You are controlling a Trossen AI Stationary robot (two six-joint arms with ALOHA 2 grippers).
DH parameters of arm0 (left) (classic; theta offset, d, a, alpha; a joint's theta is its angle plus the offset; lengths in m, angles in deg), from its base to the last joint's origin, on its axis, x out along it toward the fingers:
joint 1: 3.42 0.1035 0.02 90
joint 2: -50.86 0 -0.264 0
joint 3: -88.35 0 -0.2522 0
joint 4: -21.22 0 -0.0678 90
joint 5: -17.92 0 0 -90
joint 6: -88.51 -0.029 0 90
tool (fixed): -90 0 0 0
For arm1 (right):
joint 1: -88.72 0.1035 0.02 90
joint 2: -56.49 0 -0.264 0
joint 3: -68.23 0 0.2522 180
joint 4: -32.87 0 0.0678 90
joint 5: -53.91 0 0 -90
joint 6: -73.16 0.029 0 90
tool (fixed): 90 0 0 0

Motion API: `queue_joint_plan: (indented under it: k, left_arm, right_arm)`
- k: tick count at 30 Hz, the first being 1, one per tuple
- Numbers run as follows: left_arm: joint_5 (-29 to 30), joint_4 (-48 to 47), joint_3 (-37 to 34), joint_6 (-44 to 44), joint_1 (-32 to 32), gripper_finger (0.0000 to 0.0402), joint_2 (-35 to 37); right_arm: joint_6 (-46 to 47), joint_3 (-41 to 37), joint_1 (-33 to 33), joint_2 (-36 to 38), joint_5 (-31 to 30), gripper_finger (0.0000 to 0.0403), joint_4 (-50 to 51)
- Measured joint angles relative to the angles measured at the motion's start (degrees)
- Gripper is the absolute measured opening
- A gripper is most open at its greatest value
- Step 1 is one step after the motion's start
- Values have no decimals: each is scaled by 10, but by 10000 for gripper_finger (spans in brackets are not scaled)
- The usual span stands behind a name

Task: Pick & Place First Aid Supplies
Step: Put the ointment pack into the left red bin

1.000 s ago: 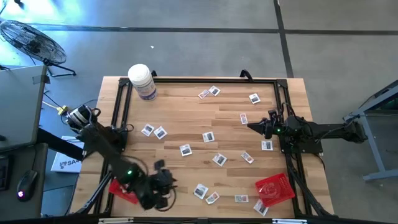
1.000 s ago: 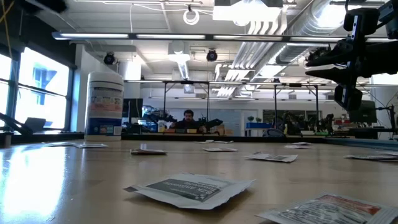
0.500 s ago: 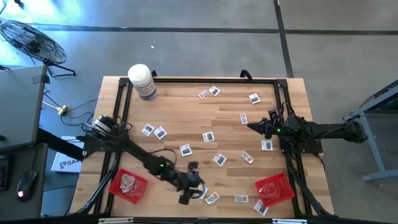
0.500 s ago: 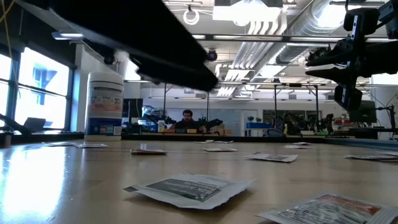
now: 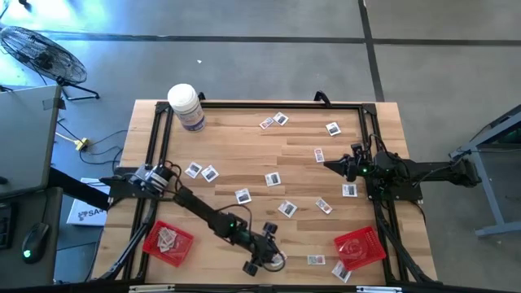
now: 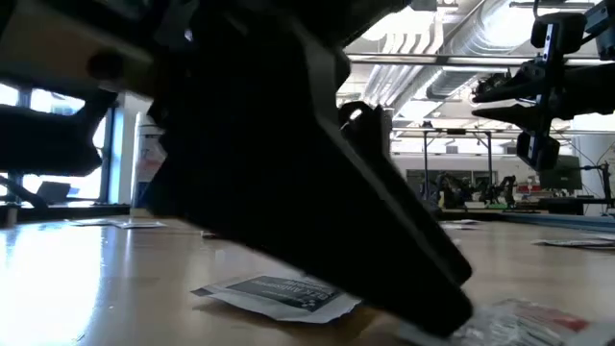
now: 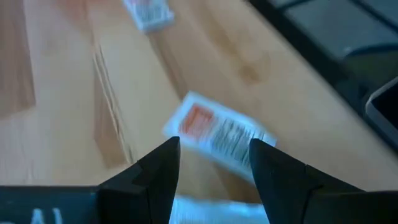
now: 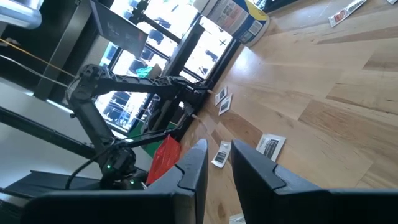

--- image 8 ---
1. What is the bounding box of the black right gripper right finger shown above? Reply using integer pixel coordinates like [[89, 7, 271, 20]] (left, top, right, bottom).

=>
[[231, 139, 398, 224]]

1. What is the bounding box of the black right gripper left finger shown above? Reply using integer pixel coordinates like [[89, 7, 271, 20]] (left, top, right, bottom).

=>
[[21, 139, 209, 224]]

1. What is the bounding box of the red plastic mesh basket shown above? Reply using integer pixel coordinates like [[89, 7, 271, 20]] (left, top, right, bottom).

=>
[[145, 134, 182, 186]]

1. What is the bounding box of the flat panel monitor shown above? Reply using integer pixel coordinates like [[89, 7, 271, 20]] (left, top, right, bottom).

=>
[[90, 0, 149, 58]]

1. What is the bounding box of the white wipes canister blue label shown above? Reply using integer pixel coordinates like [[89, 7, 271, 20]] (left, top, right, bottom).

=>
[[192, 0, 271, 47]]

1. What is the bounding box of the white packet with red print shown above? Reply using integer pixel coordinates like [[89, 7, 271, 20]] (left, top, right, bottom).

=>
[[328, 0, 368, 28]]

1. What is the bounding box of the yellow cable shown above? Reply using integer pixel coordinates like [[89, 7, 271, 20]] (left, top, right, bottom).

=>
[[0, 37, 77, 78]]

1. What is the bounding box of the silver ventilation duct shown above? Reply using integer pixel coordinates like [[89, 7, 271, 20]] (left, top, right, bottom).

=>
[[0, 0, 43, 30]]

